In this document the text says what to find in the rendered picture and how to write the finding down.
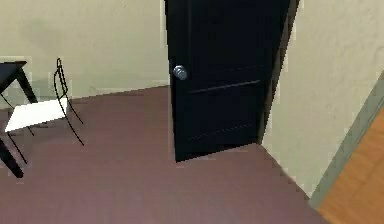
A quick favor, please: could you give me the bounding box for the white seat wire chair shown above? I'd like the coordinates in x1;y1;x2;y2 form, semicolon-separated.
0;57;86;165

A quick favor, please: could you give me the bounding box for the black room door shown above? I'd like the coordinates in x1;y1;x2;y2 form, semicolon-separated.
164;0;301;163

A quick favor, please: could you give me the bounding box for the silver round door knob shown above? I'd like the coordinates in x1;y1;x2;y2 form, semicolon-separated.
172;64;189;81

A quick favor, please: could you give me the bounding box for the black table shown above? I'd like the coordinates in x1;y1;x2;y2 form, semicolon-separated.
0;60;39;179

